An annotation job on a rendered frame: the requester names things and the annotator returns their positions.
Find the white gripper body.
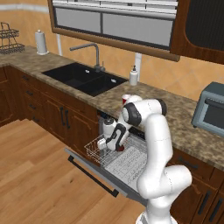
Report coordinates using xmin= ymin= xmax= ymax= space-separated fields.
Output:
xmin=97 ymin=137 xmax=108 ymax=151

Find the dark wood cupboard door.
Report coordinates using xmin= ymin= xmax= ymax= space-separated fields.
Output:
xmin=170 ymin=176 xmax=218 ymax=224
xmin=203 ymin=189 xmax=224 ymax=224
xmin=69 ymin=108 xmax=100 ymax=160
xmin=43 ymin=93 xmax=73 ymax=146

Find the grey dishwasher door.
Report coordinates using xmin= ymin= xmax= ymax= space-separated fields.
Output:
xmin=63 ymin=147 xmax=149 ymax=207

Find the red cup with white rim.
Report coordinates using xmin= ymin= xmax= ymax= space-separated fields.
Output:
xmin=122 ymin=94 xmax=132 ymax=106

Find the dark wood drawer front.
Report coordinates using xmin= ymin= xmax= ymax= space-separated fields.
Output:
xmin=24 ymin=112 xmax=46 ymax=130
xmin=23 ymin=98 xmax=46 ymax=117
xmin=171 ymin=148 xmax=219 ymax=189
xmin=20 ymin=84 xmax=44 ymax=103
xmin=17 ymin=69 xmax=42 ymax=90

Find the black double sink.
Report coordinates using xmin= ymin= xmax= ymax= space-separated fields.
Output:
xmin=41 ymin=61 xmax=129 ymax=98

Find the white soap dispenser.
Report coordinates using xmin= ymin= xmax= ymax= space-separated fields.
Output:
xmin=129 ymin=64 xmax=139 ymax=87

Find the grey tap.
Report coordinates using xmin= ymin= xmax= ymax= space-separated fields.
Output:
xmin=69 ymin=43 xmax=107 ymax=74

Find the dark wood corner cupboard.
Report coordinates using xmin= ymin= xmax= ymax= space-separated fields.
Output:
xmin=0 ymin=66 xmax=24 ymax=128

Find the grey-blue toaster oven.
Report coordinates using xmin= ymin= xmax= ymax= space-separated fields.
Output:
xmin=191 ymin=81 xmax=224 ymax=138

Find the white paper towel roll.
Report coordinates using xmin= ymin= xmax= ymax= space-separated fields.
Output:
xmin=34 ymin=29 xmax=50 ymax=56

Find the window with white blinds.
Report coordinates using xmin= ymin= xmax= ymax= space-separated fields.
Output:
xmin=47 ymin=0 xmax=182 ymax=62

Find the white wire dishwasher rack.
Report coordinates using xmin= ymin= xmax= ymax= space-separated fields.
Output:
xmin=84 ymin=133 xmax=149 ymax=177

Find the black dishwasher door handle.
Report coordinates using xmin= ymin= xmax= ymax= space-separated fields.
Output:
xmin=67 ymin=155 xmax=120 ymax=199

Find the black cupboard door handle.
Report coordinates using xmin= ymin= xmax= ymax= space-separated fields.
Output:
xmin=59 ymin=106 xmax=66 ymax=127
xmin=64 ymin=109 xmax=71 ymax=130
xmin=198 ymin=191 xmax=212 ymax=216
xmin=208 ymin=198 xmax=224 ymax=223

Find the white wall post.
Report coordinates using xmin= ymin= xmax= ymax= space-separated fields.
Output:
xmin=56 ymin=33 xmax=64 ymax=57
xmin=134 ymin=52 xmax=143 ymax=82

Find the dark wire stand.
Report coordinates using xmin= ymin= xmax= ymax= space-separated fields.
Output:
xmin=0 ymin=21 xmax=26 ymax=56

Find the dark wood wall cupboard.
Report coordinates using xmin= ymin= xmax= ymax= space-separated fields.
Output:
xmin=170 ymin=0 xmax=224 ymax=66

